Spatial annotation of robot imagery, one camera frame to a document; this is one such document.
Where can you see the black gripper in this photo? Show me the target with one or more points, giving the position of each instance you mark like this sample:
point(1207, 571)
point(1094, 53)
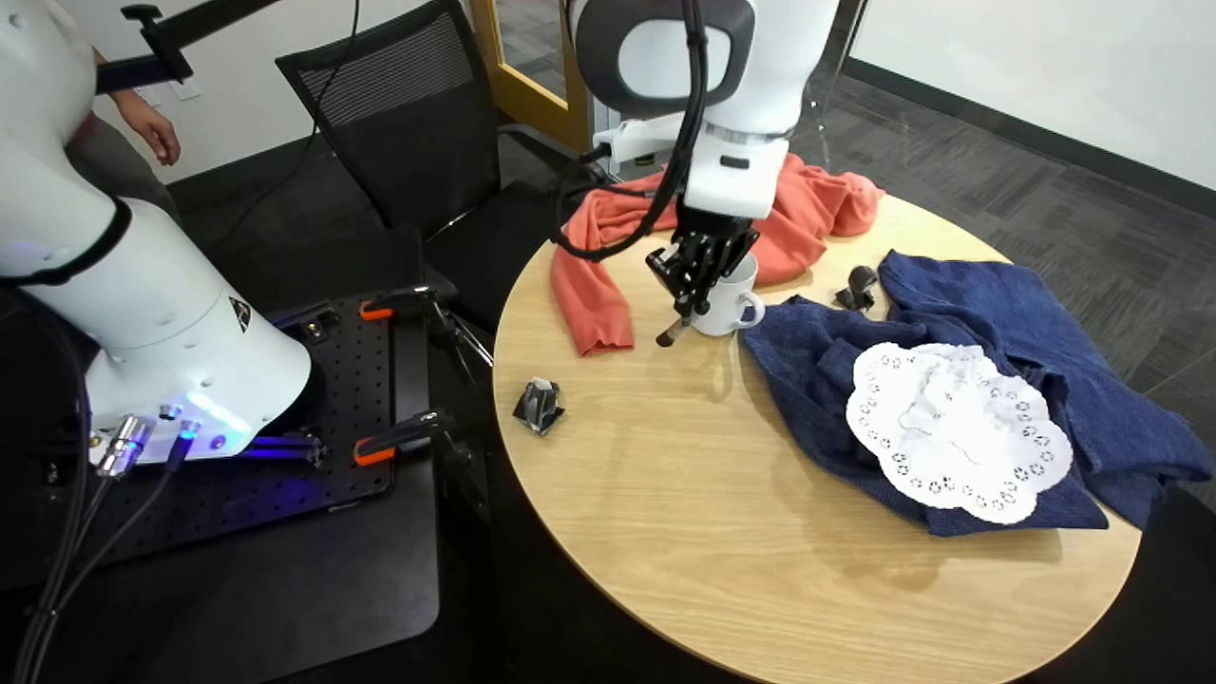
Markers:
point(714, 234)

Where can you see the black marker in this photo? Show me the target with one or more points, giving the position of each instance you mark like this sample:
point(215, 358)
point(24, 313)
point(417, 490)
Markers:
point(670, 331)

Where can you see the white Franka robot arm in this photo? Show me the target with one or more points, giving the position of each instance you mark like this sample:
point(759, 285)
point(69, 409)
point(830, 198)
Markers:
point(139, 290)

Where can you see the white ceramic mug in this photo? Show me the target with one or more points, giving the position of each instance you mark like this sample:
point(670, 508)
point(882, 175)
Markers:
point(737, 305)

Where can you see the person's bare hand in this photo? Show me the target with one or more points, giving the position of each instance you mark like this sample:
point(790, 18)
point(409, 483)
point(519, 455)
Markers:
point(148, 125)

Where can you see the orange cloth garment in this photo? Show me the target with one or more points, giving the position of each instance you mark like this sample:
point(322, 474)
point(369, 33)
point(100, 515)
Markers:
point(594, 290)

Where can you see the black binder clip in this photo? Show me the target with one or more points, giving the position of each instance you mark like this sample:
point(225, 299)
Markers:
point(539, 404)

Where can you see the orange black bar clamp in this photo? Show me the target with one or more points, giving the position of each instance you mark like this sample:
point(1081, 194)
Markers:
point(393, 442)
point(401, 301)

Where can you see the white paper doily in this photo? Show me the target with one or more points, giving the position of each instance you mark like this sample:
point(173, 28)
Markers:
point(955, 431)

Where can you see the black mesh office chair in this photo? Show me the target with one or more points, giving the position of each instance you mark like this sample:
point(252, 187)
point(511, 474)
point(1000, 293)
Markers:
point(405, 139)

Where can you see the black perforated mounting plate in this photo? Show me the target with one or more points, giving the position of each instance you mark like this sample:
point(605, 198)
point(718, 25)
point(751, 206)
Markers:
point(344, 404)

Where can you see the dark blue cloth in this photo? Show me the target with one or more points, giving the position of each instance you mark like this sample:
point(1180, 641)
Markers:
point(1076, 382)

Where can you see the black robot cart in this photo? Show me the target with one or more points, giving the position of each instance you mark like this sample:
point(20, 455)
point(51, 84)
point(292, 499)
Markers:
point(292, 593)

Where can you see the wooden door frame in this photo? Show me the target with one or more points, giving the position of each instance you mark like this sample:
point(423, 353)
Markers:
point(539, 77)

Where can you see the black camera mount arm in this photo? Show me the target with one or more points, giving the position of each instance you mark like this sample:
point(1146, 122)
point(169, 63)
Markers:
point(177, 38)

